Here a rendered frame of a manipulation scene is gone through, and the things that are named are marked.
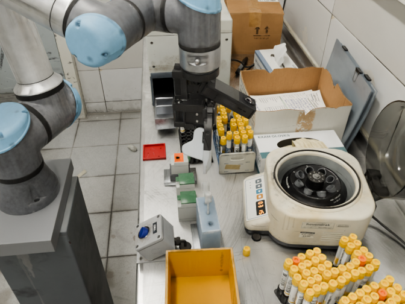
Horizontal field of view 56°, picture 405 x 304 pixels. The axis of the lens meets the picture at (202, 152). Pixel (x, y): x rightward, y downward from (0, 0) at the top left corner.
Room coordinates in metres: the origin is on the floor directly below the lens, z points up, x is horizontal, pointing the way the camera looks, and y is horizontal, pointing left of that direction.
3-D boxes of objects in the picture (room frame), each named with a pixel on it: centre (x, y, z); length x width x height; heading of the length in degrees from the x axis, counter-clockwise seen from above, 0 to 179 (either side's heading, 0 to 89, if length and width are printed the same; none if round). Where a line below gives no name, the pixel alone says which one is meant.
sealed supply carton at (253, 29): (1.71, -0.22, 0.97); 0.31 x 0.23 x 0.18; 0
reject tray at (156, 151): (0.89, 0.14, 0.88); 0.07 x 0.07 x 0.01; 6
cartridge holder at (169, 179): (0.78, 0.06, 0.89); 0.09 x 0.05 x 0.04; 95
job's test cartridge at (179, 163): (0.78, 0.06, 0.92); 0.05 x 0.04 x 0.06; 95
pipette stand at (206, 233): (0.56, -0.01, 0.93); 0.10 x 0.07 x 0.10; 8
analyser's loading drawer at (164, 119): (1.08, 0.13, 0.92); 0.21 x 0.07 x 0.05; 6
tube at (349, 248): (0.47, -0.29, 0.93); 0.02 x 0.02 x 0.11
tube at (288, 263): (0.43, -0.16, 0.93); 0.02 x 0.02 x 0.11
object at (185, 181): (0.71, 0.04, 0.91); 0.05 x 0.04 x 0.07; 96
